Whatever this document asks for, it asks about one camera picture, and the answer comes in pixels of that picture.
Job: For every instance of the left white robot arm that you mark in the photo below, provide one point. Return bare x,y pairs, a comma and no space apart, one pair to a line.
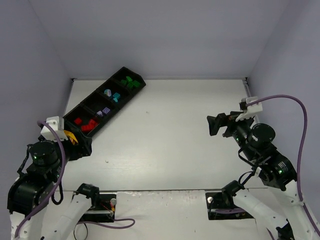
31,193

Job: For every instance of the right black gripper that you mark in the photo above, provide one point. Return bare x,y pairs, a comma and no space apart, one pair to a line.
225,124

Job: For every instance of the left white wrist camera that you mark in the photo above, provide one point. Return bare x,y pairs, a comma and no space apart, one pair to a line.
57,125

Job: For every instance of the lavender lego brick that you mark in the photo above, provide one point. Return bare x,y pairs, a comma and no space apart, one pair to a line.
106,110

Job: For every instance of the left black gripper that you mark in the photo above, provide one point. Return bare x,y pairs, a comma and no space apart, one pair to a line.
81,146

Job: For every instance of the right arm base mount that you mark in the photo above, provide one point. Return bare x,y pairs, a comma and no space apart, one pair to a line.
220,208

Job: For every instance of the green sloped lego brick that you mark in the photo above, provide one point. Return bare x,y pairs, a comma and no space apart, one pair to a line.
126,80

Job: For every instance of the black sectioned sorting tray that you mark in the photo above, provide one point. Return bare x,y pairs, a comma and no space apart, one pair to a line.
96,101

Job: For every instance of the long red lego brick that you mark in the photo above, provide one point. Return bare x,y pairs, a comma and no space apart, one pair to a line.
89,126

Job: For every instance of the teal curved lego piece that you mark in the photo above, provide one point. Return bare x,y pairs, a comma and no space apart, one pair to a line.
116,96

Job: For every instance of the small yellow stack lego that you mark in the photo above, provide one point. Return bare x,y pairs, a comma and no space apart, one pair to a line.
71,137

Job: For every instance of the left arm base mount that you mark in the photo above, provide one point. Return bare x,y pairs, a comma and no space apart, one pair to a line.
103,211

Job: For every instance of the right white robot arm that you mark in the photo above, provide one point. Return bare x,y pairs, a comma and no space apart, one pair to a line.
275,171

